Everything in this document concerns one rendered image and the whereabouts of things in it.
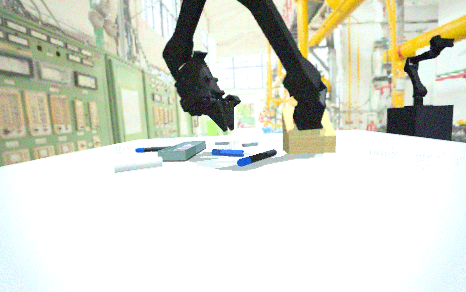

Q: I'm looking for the keyboard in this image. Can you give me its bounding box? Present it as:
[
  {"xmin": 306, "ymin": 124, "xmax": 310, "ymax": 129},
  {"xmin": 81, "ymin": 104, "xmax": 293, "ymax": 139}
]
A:
[{"xmin": 157, "ymin": 140, "xmax": 206, "ymax": 162}]

